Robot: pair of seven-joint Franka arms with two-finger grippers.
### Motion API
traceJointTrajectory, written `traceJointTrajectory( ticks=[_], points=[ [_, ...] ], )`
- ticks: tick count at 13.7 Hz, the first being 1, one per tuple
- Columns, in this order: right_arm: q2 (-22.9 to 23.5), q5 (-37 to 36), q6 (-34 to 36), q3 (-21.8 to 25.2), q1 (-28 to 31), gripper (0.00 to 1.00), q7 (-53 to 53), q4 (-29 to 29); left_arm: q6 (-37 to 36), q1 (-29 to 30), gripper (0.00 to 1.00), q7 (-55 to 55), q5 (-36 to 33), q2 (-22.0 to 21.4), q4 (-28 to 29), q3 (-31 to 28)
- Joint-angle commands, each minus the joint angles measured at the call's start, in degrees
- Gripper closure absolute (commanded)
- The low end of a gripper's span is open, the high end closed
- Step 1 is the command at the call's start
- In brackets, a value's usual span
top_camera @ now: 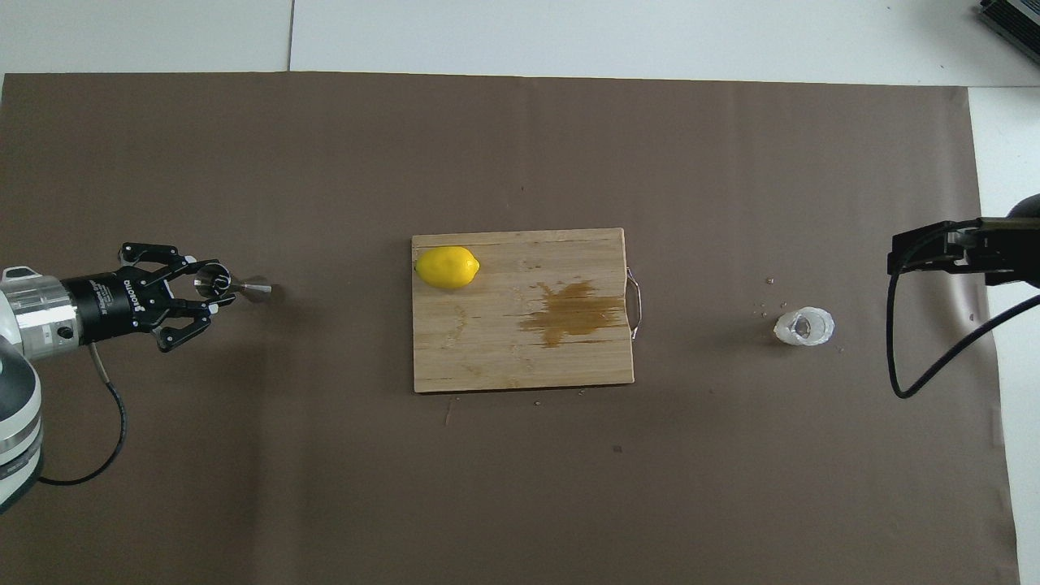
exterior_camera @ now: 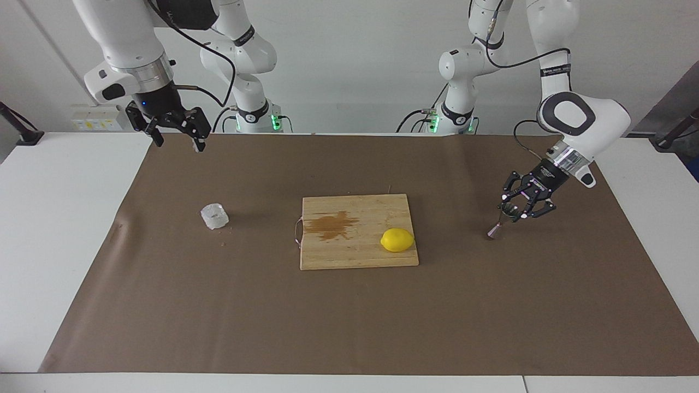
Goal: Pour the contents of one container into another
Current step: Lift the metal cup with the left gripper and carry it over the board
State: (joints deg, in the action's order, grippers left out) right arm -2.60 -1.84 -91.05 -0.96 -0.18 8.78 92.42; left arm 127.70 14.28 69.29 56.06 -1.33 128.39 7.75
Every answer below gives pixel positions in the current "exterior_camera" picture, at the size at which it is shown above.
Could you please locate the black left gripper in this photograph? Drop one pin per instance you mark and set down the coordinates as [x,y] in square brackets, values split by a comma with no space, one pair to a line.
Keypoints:
[546,177]

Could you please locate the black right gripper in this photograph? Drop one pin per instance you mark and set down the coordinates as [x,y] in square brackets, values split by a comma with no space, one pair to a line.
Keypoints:
[157,100]

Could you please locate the steel double jigger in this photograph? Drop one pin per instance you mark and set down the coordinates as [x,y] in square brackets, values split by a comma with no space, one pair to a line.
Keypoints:
[496,232]

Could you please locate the small clear textured cup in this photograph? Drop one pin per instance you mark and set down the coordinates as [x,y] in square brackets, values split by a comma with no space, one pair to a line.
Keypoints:
[214,216]

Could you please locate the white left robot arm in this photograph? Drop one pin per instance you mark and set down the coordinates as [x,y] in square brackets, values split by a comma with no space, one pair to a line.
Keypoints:
[600,117]

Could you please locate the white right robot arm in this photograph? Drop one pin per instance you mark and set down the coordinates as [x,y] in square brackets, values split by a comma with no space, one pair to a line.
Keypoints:
[123,33]

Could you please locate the yellow lemon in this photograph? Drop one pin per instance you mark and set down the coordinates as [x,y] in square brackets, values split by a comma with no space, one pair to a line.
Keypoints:
[397,240]

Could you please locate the blue object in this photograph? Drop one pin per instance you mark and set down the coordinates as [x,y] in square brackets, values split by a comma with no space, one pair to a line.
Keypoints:
[695,169]

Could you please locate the wooden cutting board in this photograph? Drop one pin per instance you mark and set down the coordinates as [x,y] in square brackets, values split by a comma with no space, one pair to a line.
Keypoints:
[355,251]

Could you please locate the brown paper table mat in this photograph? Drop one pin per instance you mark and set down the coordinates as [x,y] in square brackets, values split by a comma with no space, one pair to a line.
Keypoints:
[218,305]

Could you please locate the white wall socket box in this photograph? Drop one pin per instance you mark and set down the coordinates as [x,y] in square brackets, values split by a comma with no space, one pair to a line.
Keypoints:
[98,120]

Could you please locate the black clamp mount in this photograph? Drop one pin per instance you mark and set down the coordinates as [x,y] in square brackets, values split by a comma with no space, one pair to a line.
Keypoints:
[27,136]
[669,141]

